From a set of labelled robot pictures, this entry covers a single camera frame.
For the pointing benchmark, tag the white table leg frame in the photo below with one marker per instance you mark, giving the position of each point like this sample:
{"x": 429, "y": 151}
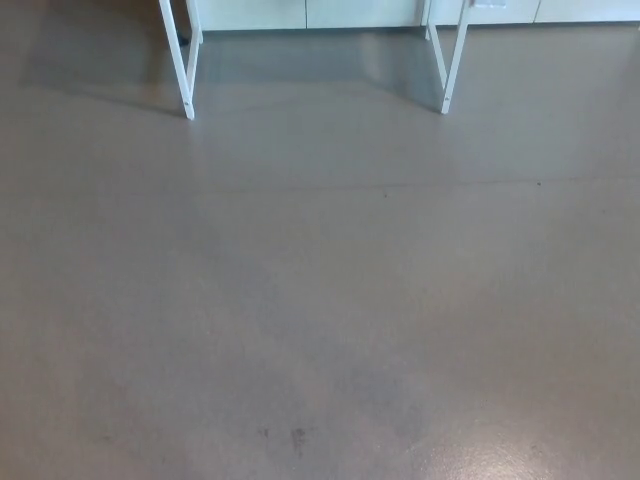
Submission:
{"x": 452, "y": 65}
{"x": 180, "y": 70}

